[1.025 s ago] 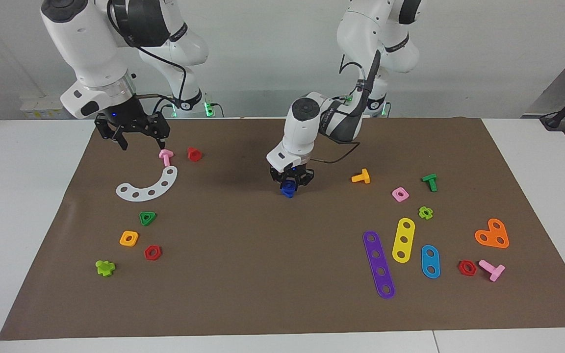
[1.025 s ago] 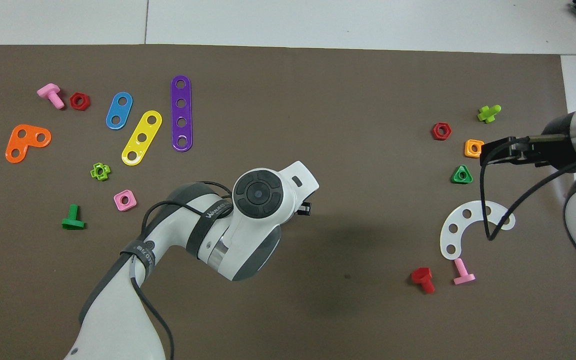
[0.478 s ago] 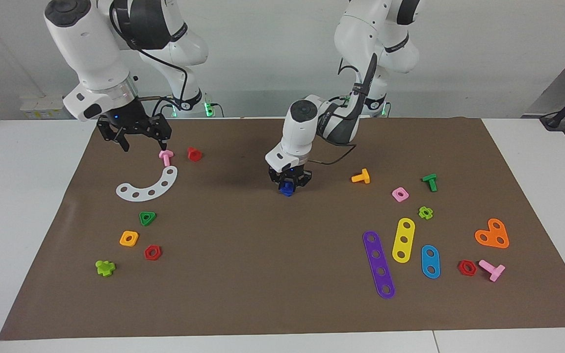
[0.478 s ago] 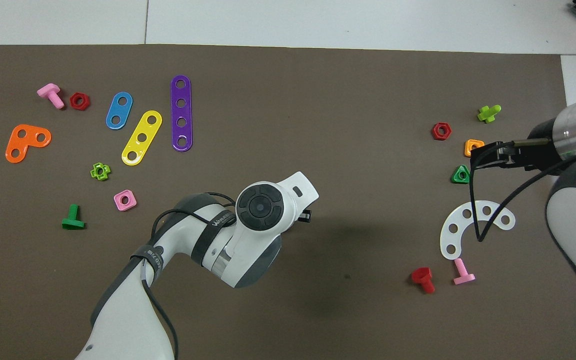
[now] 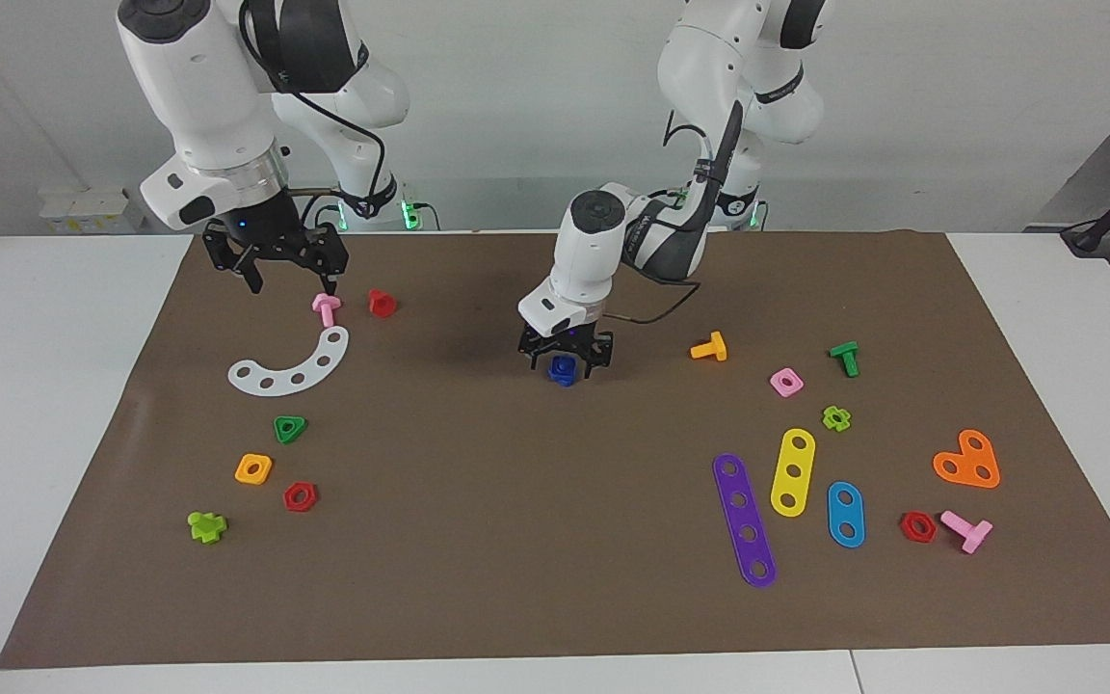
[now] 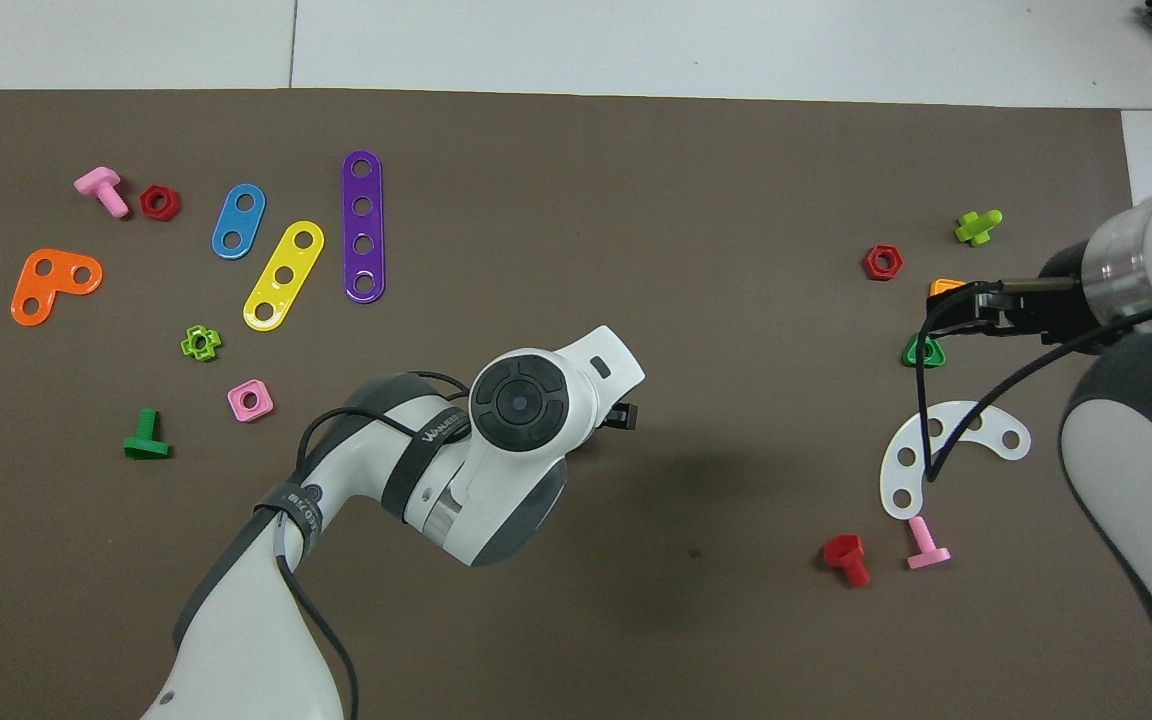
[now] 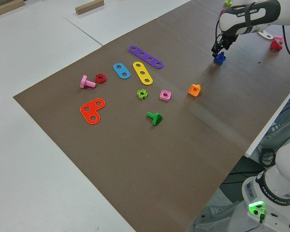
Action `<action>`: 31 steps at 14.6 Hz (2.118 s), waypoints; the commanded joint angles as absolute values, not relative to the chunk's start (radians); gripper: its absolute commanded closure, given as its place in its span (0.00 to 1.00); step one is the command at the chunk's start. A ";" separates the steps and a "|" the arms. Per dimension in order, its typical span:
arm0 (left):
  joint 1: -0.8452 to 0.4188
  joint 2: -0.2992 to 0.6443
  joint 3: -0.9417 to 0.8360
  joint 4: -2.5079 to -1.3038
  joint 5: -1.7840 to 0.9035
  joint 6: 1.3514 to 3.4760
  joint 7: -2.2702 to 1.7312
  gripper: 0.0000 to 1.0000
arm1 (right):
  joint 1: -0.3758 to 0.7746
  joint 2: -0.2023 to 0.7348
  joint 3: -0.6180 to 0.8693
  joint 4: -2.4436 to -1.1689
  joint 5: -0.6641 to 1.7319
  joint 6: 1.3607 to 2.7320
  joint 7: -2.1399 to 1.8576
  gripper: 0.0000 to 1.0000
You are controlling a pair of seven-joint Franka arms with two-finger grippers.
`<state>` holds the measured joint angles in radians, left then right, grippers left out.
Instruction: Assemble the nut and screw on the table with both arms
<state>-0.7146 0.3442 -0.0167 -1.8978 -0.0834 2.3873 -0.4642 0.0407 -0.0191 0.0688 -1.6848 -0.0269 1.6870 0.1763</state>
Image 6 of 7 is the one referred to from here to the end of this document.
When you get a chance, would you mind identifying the white curved perforated plate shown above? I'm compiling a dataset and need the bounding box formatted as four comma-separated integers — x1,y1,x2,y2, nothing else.
879,401,1032,521

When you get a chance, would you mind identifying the pink square plastic nut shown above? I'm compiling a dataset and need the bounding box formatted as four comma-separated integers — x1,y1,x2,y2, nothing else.
227,379,275,423

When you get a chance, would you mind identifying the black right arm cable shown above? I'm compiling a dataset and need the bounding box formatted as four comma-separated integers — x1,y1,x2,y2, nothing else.
916,295,1152,483

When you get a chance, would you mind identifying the purple four-hole plate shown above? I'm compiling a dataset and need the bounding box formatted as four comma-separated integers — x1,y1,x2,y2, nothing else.
341,150,386,304

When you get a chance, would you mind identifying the brown table mat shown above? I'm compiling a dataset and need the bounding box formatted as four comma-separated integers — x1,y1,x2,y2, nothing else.
0,88,1152,720

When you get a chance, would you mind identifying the lime green plastic screw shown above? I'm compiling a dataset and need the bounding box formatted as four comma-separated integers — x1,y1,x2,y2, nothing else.
954,208,1004,248

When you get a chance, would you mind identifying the blue two-hole plate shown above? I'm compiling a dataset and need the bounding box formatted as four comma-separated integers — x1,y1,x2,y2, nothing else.
211,183,267,261

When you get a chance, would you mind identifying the long pink plastic screw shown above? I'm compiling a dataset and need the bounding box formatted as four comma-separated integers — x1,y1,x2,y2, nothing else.
73,166,130,219

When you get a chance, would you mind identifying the short pink plastic screw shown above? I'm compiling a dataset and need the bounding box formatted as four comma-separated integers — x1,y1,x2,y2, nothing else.
905,515,952,571

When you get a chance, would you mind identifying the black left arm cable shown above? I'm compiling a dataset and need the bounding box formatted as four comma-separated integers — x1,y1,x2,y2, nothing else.
276,370,474,720

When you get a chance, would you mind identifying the orange L-shaped plate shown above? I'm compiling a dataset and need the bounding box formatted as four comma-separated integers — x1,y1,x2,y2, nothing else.
11,248,104,327

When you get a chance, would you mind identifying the red plastic screw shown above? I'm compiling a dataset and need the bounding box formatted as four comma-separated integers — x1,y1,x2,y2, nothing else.
821,534,872,589

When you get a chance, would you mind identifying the yellow three-hole plate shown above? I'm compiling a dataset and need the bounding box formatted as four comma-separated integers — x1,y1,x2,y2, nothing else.
242,220,326,333

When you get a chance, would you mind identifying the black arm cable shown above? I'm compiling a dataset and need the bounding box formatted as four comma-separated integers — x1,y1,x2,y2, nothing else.
276,370,474,720
916,295,1152,483

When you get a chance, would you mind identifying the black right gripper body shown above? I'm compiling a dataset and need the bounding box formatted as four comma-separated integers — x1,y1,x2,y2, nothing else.
994,243,1103,351

